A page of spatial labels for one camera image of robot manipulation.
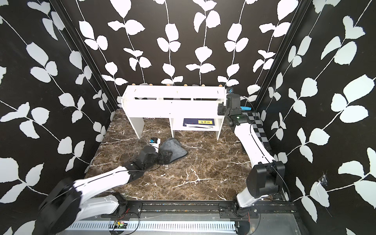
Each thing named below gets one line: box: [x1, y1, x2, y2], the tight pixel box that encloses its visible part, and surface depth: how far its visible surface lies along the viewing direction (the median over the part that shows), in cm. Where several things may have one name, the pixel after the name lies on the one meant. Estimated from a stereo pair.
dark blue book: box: [182, 118, 215, 129], surface depth 95 cm
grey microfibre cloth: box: [158, 137, 188, 163], surface depth 90 cm
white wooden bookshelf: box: [121, 85, 227, 141], surface depth 88 cm
